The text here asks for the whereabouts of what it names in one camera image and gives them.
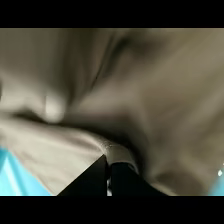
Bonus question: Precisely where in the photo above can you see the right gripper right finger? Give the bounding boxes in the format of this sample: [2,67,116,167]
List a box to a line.
[110,161,168,197]

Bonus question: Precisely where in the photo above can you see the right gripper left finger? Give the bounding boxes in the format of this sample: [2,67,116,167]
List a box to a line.
[57,154,108,197]

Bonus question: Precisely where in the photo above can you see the brown shirt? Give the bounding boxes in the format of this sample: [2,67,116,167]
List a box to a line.
[0,28,224,197]

